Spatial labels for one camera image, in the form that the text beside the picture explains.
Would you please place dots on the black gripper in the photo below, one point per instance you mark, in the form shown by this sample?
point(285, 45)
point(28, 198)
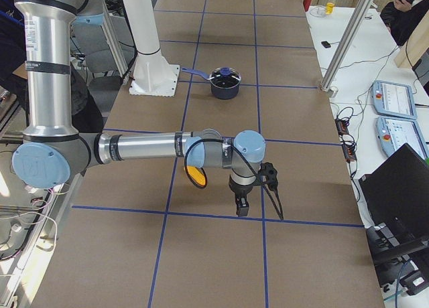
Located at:
point(240, 191)

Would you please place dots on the glass lid with blue knob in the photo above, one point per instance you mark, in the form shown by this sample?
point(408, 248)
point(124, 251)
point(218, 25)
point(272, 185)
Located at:
point(226, 73)

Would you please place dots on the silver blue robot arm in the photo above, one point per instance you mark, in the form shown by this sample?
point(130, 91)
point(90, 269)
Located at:
point(53, 151)

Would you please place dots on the yellow plastic corn cob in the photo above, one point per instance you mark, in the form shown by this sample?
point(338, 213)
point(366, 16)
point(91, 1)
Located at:
point(197, 176)

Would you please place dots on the dark blue saucepan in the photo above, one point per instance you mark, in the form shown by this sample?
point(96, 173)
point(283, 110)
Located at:
point(220, 88)

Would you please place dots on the orange black usb hub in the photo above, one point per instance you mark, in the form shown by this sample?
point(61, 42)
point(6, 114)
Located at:
point(342, 127)

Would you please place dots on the black laptop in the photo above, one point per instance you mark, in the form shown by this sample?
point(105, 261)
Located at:
point(398, 188)

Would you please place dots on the black monitor stand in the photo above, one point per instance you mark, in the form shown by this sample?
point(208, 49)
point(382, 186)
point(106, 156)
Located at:
point(399, 255)

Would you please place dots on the lower teach pendant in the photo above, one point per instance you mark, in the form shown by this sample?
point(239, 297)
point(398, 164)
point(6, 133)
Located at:
point(393, 132)

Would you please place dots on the teach pendant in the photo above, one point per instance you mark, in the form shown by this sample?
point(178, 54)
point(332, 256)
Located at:
point(393, 99)
point(393, 132)

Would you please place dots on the small black phone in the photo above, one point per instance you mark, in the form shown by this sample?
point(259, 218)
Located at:
point(326, 44)

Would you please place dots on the upper teach pendant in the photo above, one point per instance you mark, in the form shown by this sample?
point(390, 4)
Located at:
point(393, 99)

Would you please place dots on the yellow cup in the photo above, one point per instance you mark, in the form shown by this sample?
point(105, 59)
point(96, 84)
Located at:
point(329, 8)

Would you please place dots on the seated person in black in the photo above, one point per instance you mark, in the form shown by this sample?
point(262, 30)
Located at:
point(401, 17)

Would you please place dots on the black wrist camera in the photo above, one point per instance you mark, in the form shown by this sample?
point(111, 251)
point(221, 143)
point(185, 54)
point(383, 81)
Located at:
point(268, 176)

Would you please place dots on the white pedestal column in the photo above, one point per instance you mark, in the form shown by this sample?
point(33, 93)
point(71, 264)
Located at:
point(152, 74)

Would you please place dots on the aluminium frame post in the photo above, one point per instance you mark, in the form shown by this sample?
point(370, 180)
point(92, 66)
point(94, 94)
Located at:
point(344, 45)

